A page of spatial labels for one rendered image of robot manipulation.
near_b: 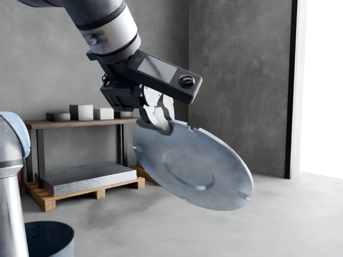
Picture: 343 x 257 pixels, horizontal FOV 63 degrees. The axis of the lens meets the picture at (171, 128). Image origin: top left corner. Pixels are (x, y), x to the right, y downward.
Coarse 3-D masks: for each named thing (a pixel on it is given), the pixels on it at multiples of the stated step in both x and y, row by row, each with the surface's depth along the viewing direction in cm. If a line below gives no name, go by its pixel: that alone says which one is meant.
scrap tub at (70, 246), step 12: (36, 228) 145; (48, 228) 146; (60, 228) 144; (72, 228) 137; (36, 240) 145; (48, 240) 146; (60, 240) 144; (72, 240) 127; (36, 252) 146; (48, 252) 146; (60, 252) 117; (72, 252) 128
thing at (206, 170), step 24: (168, 120) 53; (144, 144) 63; (168, 144) 58; (192, 144) 54; (216, 144) 51; (144, 168) 71; (168, 168) 66; (192, 168) 61; (216, 168) 56; (240, 168) 52; (192, 192) 67; (216, 192) 62
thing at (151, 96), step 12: (132, 48) 40; (108, 60) 40; (120, 60) 40; (108, 72) 45; (120, 72) 44; (108, 84) 47; (120, 84) 45; (132, 84) 44; (108, 96) 48; (120, 96) 47; (132, 96) 46; (144, 96) 44; (156, 96) 47; (120, 108) 48; (132, 108) 48
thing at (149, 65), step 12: (132, 60) 42; (144, 60) 42; (156, 60) 43; (132, 72) 41; (144, 72) 41; (156, 72) 42; (168, 72) 42; (180, 72) 42; (144, 84) 42; (156, 84) 41; (168, 84) 41; (180, 84) 41; (192, 84) 41; (180, 96) 41; (192, 96) 41
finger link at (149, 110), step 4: (140, 104) 45; (144, 104) 45; (140, 108) 45; (144, 108) 45; (148, 108) 46; (152, 108) 47; (140, 112) 46; (144, 112) 45; (148, 112) 46; (152, 112) 47; (144, 116) 46; (148, 116) 46; (152, 116) 47; (144, 120) 47; (148, 120) 47; (152, 120) 47; (156, 120) 48; (152, 124) 48; (156, 124) 48; (156, 128) 50; (160, 128) 49
